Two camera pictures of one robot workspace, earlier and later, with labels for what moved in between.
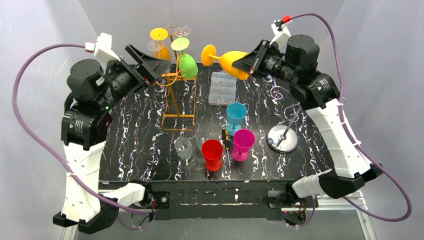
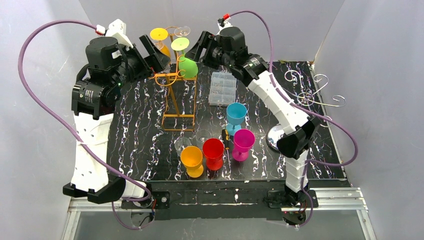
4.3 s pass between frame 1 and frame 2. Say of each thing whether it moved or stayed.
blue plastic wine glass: stayed
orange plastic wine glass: moved
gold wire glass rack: stayed
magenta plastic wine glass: stayed
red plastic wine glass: stayed
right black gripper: moved
